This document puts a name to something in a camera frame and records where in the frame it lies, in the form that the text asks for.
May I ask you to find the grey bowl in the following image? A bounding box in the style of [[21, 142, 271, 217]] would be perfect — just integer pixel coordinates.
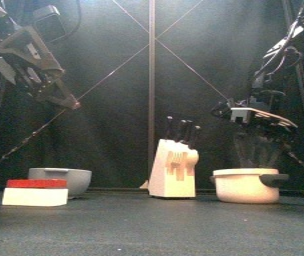
[[27, 167, 94, 198]]

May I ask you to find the thin metal frame post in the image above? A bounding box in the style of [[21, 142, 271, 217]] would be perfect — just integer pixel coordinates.
[[147, 0, 158, 183]]

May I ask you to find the red topped white block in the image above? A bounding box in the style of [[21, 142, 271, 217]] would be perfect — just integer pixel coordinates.
[[1, 178, 71, 208]]

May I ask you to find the white frame foot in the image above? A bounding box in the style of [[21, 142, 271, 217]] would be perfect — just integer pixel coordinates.
[[138, 179, 151, 191]]

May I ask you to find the black handled toy knife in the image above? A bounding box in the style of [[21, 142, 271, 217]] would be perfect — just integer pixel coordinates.
[[164, 115, 175, 142], [188, 125, 203, 150], [174, 119, 188, 144], [183, 120, 195, 145]]

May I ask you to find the white wooden knife block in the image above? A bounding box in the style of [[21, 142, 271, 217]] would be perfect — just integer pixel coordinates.
[[147, 138, 202, 199]]

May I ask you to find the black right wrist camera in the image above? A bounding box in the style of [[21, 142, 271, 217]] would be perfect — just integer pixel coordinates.
[[210, 99, 235, 119]]

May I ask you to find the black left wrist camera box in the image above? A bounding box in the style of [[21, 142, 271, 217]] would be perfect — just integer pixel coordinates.
[[31, 4, 68, 43]]

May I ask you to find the white pot with dark handle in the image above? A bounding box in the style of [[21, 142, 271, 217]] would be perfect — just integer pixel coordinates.
[[210, 167, 291, 205]]

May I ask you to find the dark side frame post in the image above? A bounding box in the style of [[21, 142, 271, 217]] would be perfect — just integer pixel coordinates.
[[282, 0, 304, 101]]

